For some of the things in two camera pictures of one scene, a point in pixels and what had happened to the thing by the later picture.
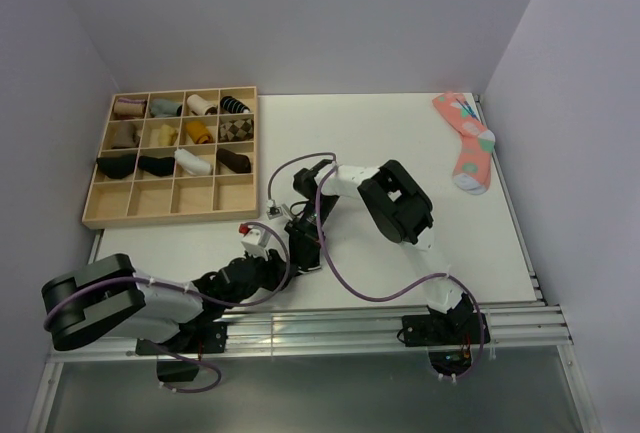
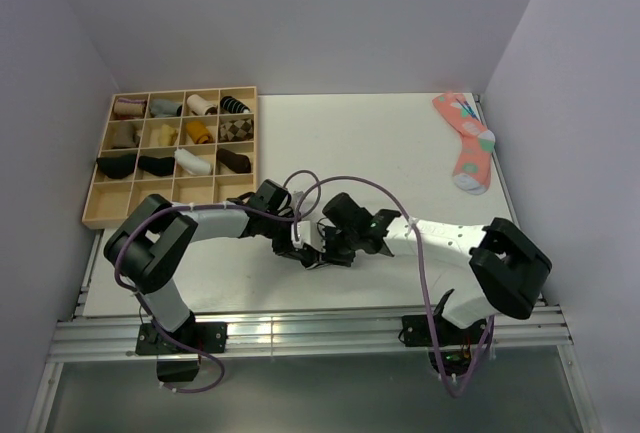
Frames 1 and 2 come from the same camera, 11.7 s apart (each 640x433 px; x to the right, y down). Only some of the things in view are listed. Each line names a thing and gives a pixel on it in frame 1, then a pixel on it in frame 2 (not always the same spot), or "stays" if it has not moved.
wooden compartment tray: [176, 156] stays
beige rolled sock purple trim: [129, 108] stays
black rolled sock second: [160, 167] stays
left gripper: [276, 270] to [286, 249]
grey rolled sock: [165, 108] stays
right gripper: [307, 240] to [330, 256]
